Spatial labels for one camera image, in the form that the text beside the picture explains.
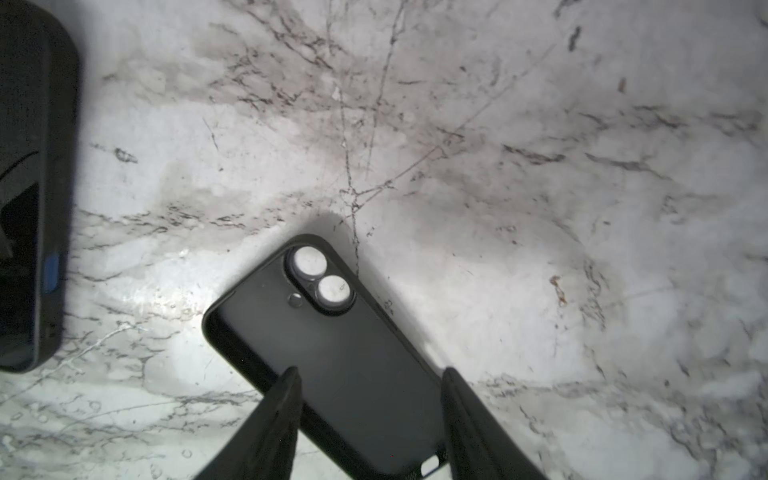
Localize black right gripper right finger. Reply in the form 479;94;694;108
441;367;545;480

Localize black phone case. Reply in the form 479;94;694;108
202;234;447;479

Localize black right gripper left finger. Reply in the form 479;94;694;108
195;367;303;480

